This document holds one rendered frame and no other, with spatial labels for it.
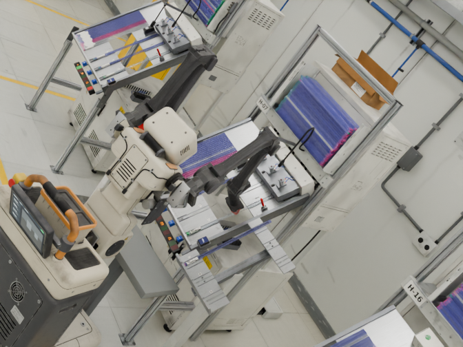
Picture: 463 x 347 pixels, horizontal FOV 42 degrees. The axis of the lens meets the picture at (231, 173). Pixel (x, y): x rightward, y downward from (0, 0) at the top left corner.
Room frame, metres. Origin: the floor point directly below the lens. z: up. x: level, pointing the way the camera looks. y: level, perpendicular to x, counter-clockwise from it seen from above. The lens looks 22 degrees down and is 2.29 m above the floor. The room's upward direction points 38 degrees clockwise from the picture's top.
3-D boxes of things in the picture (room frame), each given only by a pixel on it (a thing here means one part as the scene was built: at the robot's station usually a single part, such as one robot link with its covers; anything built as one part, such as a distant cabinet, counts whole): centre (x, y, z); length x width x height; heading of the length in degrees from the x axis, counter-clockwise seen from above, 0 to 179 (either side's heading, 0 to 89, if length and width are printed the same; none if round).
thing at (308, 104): (3.33, -0.20, 1.52); 0.51 x 0.13 x 0.27; 49
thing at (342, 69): (3.63, -0.31, 1.82); 0.68 x 0.30 x 0.20; 49
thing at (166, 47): (4.26, 0.98, 0.66); 1.01 x 0.73 x 1.31; 139
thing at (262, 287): (3.46, -0.23, 0.31); 0.70 x 0.65 x 0.62; 49
